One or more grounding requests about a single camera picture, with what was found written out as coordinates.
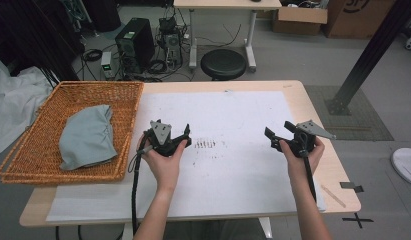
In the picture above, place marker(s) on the white round disc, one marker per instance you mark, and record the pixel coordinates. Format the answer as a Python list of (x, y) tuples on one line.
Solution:
[(406, 165)]

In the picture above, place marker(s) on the person's lap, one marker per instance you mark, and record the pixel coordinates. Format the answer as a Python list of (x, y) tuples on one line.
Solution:
[(213, 231)]

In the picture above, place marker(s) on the grey floor mat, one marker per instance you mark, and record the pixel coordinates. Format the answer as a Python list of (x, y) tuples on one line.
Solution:
[(363, 126)]

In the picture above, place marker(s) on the wicker basket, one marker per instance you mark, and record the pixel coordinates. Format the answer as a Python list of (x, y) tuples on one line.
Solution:
[(43, 160)]

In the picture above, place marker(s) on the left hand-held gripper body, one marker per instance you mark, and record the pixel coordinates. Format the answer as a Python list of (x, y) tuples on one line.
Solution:
[(163, 146)]

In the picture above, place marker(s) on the white cloth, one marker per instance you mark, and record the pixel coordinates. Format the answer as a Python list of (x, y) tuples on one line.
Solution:
[(16, 100)]

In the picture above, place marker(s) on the dark curtain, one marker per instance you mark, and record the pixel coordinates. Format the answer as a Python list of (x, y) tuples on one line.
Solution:
[(33, 33)]

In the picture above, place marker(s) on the grey printed t-shirt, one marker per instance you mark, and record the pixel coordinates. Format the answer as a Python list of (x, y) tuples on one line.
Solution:
[(88, 140)]

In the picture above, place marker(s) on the white desk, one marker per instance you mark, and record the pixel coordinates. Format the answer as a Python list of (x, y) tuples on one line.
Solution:
[(226, 4)]

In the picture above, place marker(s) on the black metal post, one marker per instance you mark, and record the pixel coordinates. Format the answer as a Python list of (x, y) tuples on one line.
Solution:
[(369, 56)]

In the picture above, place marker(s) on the person's left hand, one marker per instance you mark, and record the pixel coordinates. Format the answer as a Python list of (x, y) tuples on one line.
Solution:
[(164, 173)]

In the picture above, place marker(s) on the small power supply unit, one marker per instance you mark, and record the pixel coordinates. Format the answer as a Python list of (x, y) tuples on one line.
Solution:
[(108, 65)]

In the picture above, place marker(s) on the grey tape piece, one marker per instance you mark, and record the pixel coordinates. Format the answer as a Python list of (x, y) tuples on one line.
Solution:
[(351, 186)]

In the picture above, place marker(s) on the open-frame computer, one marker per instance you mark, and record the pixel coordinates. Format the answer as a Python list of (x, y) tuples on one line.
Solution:
[(171, 43)]

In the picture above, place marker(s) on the person's right hand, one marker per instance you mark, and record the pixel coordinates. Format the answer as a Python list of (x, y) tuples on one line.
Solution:
[(303, 170)]

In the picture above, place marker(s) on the white table mat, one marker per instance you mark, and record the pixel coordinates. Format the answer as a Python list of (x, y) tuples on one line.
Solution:
[(233, 180)]

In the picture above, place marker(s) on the small open cardboard box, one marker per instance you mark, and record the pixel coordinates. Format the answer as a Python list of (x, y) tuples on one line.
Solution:
[(299, 20)]

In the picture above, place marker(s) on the black computer tower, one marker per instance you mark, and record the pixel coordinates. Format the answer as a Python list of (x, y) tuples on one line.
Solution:
[(134, 43)]

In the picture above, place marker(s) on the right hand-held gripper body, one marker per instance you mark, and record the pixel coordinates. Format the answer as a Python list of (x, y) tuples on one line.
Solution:
[(304, 145)]

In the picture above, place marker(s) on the black round stool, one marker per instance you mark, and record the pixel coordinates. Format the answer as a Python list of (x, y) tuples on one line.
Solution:
[(223, 64)]

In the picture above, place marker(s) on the large cardboard box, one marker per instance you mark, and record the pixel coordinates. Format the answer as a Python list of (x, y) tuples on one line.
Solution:
[(356, 23)]

